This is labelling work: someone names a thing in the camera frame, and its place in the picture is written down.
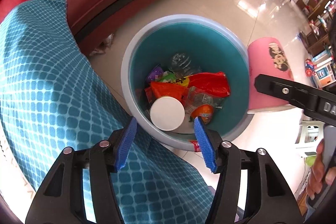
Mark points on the person's right hand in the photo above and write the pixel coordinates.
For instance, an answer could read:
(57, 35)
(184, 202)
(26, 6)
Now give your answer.
(318, 175)

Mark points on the crushed clear plastic bottle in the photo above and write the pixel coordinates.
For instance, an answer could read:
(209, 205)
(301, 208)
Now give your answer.
(182, 65)

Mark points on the red snack bag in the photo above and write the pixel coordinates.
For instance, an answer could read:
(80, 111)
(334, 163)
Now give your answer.
(214, 84)

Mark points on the patterned teal beige tablecloth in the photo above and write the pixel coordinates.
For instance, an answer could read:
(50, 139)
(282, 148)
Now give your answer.
(51, 98)

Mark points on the pink paper cup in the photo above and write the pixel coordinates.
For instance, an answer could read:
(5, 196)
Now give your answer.
(267, 57)

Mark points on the orange round packet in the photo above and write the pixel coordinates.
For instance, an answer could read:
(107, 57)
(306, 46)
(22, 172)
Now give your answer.
(204, 111)

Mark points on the white green round canister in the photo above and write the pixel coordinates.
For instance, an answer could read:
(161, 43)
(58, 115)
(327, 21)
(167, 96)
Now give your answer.
(167, 113)

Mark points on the purple wrapper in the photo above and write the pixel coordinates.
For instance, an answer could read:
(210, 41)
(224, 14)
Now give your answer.
(155, 75)

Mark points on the clear printed plastic wrapper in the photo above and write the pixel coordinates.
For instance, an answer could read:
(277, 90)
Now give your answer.
(197, 97)

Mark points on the teal grey trash bin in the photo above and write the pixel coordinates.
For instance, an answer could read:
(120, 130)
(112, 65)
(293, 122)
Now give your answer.
(210, 46)

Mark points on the orange snack wrapper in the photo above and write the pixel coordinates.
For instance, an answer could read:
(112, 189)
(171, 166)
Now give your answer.
(157, 90)

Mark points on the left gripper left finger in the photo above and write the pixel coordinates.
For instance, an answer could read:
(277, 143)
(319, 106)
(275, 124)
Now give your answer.
(60, 198)

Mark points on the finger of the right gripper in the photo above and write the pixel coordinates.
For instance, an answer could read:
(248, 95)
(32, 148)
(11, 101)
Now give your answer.
(315, 103)

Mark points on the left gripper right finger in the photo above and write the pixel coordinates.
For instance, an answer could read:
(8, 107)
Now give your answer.
(269, 198)

